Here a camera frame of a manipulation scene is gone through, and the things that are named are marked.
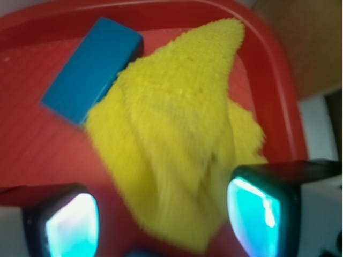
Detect blue rectangular block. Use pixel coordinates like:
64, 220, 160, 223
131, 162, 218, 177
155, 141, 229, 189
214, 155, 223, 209
41, 18, 144, 126

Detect brown cardboard panel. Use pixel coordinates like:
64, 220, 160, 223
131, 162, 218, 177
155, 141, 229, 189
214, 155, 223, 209
253, 1, 342, 99

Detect red plastic tray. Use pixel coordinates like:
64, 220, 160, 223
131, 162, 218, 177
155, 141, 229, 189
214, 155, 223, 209
1, 1, 308, 256

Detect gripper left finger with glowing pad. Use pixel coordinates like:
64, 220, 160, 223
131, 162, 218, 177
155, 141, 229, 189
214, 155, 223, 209
1, 183, 100, 256

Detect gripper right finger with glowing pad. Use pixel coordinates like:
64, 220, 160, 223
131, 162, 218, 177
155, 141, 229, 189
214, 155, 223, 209
227, 159, 342, 256

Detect yellow cloth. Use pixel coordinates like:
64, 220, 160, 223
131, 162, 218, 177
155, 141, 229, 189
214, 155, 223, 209
85, 19, 267, 254

